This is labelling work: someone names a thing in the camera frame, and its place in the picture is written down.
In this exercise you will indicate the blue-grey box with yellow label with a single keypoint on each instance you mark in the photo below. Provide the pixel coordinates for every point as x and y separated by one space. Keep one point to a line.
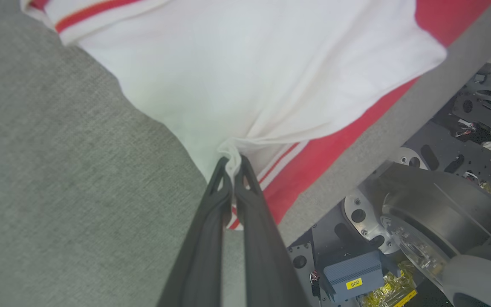
352 275

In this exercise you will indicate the silver waist mounting flange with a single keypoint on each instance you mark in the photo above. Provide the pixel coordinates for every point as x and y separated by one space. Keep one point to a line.
362 217

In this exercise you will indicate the grey robot waist column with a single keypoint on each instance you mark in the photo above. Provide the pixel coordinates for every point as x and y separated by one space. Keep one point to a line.
441 209

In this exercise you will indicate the black mecanum wheel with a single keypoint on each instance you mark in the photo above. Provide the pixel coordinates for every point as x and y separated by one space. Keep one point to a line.
490 102

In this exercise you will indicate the red and white jersey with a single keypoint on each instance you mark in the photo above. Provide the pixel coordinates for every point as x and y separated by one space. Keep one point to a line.
249 76

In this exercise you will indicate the dark grey robot base plate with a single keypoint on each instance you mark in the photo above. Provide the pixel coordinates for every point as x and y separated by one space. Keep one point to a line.
441 149

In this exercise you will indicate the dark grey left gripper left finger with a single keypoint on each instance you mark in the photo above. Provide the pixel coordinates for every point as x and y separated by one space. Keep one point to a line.
198 260

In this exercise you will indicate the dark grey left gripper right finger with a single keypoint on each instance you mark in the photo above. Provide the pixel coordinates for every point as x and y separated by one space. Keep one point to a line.
264 264

